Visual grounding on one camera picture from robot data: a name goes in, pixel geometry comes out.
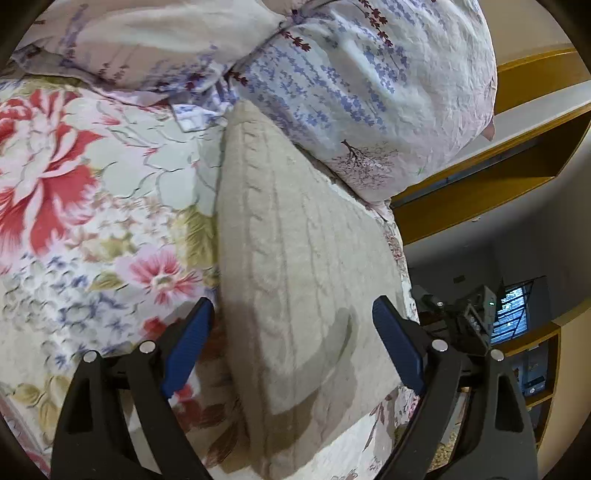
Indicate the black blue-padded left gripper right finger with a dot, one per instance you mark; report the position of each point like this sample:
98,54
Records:
471,421

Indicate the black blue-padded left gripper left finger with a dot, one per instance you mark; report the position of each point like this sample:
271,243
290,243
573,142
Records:
116,421

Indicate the beige cable-knit sweater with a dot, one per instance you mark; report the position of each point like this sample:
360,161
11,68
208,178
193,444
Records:
302,263

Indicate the wooden shelf unit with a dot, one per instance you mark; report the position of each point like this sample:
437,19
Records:
553,362

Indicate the white floral bed sheet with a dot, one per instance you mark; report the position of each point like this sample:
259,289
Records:
210,412

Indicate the grey electronic device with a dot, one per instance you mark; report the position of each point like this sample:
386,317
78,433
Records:
467,323

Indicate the barred window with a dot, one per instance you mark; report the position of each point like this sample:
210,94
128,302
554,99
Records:
512,316

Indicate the red peony floral quilt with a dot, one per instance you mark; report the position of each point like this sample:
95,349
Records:
108,235

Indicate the lavender floral pillow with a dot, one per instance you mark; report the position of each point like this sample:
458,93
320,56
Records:
385,93

